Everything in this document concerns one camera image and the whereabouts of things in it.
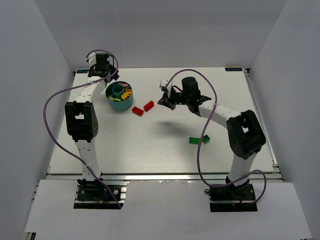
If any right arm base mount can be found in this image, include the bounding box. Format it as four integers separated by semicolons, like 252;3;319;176
204;184;258;213

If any aluminium table rail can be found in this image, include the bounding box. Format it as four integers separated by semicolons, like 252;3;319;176
46;171;231;183
242;68;285;182

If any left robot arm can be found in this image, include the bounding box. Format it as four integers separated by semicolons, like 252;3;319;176
64;50;119;185

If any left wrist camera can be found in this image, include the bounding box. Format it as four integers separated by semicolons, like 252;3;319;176
85;52;97;66

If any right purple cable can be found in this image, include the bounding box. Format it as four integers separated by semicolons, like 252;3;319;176
164;69;267;206

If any green flat lego plate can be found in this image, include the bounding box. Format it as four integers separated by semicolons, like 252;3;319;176
188;137;201;145

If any aluminium front table rail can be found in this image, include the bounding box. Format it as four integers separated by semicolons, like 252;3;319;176
46;171;231;183

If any right table logo sticker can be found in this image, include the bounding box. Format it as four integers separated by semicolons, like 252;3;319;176
224;67;243;72

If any orange square lego brick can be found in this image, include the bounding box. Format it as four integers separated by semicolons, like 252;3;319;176
121;92;130;101

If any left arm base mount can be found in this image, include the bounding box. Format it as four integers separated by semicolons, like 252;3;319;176
73;184;126;210

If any green small lego brick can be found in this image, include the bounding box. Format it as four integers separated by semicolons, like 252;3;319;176
202;134;211;144

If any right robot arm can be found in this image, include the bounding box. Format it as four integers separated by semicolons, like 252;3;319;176
158;77;266;188

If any yellow long lego brick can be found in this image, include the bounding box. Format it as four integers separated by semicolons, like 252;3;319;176
125;89;132;95

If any aluminium right table rail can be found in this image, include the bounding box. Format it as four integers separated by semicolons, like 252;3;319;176
242;68;285;182

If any teal divided round container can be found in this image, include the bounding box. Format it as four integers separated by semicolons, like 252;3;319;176
105;81;134;110

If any red long lego brick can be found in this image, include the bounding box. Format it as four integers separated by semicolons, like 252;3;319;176
143;100;155;112

